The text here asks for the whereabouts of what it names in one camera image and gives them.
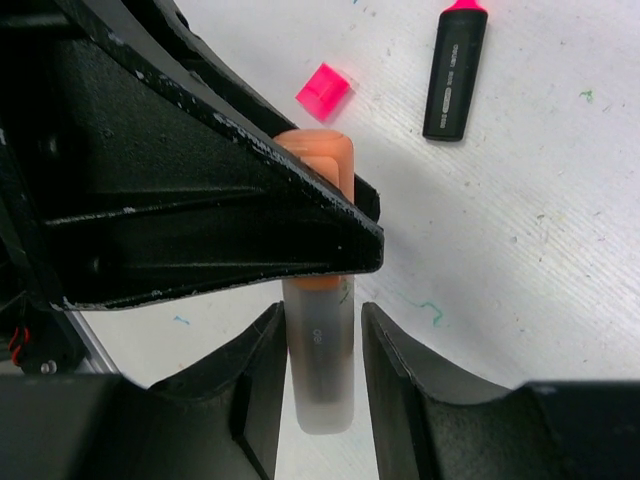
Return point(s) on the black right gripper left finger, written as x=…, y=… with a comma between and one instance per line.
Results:
x=220, y=417

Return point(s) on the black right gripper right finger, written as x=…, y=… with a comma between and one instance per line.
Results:
x=433, y=420

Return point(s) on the pink highlighter cap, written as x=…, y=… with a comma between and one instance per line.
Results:
x=326, y=92

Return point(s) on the black pink highlighter pen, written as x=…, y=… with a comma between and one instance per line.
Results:
x=457, y=52

